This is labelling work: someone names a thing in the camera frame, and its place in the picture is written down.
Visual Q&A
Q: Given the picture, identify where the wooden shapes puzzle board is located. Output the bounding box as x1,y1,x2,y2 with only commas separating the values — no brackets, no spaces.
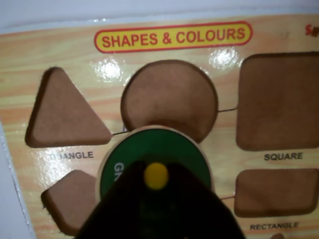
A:
0,14,319,239

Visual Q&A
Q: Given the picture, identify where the green round puzzle piece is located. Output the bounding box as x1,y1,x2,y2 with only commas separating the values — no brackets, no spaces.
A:
96,125,215,236

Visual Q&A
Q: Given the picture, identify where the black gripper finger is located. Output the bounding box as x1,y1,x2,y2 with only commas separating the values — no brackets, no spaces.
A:
75,161,151,239
163,162,248,239

